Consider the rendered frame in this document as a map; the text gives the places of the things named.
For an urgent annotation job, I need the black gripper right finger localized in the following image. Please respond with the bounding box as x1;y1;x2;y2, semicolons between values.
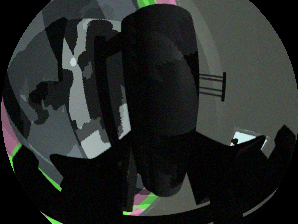
186;132;266;205

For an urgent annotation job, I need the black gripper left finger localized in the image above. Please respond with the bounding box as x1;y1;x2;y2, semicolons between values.
49;131;138;213

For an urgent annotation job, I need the dark grey mat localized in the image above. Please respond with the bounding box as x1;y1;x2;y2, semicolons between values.
3;0;138;185

